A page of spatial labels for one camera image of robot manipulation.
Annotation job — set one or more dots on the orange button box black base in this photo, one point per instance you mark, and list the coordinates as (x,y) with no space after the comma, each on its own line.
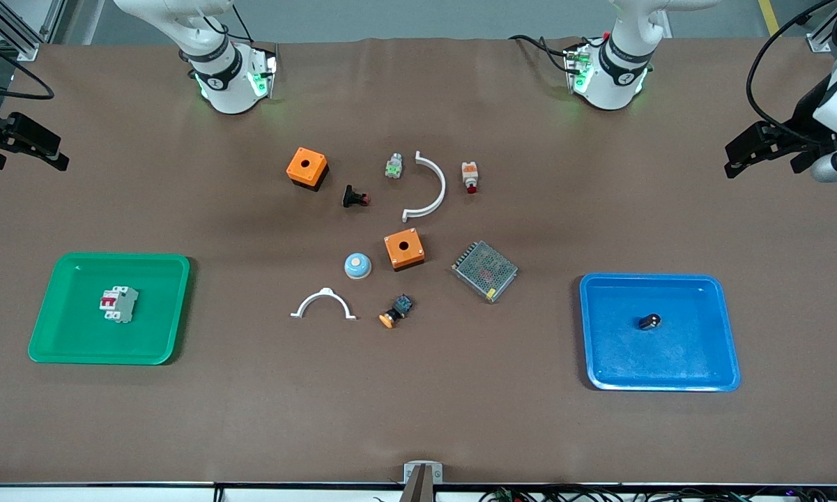
(305,166)
(404,249)

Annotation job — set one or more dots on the large white curved clamp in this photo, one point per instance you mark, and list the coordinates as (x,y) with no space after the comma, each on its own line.
(441,183)

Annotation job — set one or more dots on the grey circuit breaker red switch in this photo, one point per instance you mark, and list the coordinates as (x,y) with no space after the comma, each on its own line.
(120,304)

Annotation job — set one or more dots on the orange push button blue block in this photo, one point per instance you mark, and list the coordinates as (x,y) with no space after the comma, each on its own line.
(397,310)

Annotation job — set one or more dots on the green plastic tray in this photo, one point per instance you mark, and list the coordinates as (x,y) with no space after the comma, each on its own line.
(77,335)

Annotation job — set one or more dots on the black cylindrical capacitor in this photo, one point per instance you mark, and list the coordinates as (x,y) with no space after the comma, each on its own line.
(649,322)

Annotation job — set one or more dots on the blue plastic tray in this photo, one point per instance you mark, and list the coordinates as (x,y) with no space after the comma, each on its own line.
(683,355)

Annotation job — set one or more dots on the green and grey switch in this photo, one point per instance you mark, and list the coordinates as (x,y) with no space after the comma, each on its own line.
(394,167)

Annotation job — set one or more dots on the red button white orange switch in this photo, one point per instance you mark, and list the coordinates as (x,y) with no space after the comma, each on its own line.
(470,176)

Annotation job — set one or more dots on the black push button red tip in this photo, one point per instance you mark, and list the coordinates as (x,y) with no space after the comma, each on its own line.
(352,196)

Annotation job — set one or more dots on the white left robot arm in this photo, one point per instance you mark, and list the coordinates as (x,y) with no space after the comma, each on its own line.
(617,80)

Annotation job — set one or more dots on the perforated metal power supply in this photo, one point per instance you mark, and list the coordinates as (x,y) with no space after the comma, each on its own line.
(484,272)

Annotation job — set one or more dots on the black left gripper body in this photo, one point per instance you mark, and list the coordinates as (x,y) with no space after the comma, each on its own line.
(806,112)

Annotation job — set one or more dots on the aluminium frame profile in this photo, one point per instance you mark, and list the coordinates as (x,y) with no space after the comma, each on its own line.
(833,28)
(14,31)

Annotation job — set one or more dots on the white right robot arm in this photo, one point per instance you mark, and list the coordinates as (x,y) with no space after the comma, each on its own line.
(226,77)

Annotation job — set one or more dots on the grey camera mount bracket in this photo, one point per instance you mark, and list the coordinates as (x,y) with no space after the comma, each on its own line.
(422,474)

